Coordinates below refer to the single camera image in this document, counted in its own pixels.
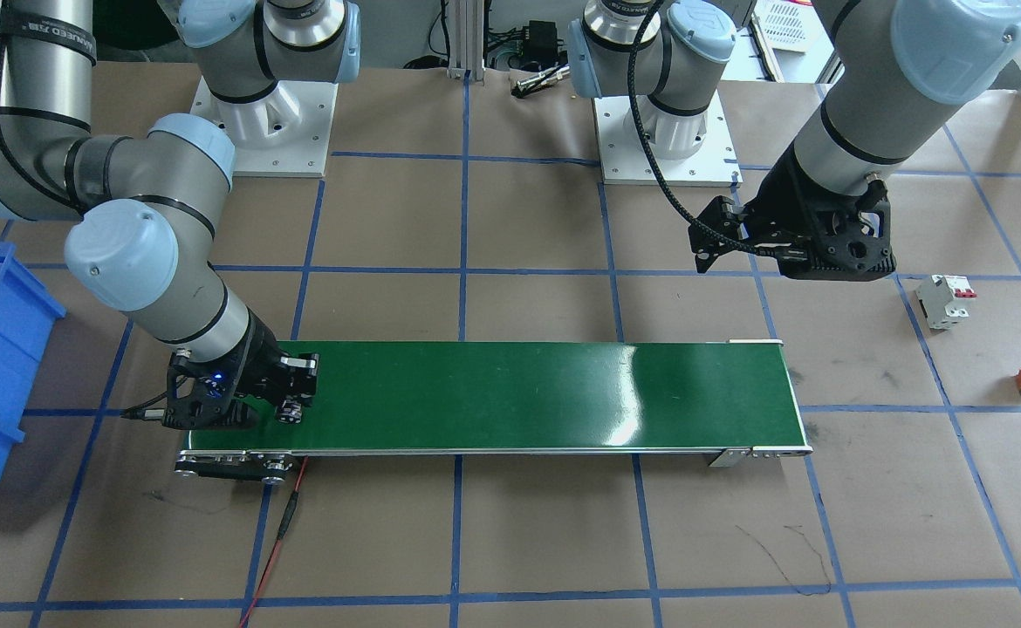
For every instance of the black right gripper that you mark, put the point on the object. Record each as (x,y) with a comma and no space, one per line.
(260,365)

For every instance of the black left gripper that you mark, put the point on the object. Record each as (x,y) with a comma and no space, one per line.
(779,197)

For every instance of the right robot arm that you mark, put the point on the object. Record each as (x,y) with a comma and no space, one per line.
(144,211)

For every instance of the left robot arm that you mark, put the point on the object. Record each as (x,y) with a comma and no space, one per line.
(908,67)

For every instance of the green conveyor belt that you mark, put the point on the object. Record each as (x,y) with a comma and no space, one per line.
(731,399)

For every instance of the white circuit breaker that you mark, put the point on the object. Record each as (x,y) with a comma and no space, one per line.
(945,300)

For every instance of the black power adapter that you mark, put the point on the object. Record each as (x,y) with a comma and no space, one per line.
(540,43)

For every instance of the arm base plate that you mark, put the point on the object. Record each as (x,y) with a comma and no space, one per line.
(691,152)
(286,133)

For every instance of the aluminium frame post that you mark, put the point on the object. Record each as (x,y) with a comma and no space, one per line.
(466,40)

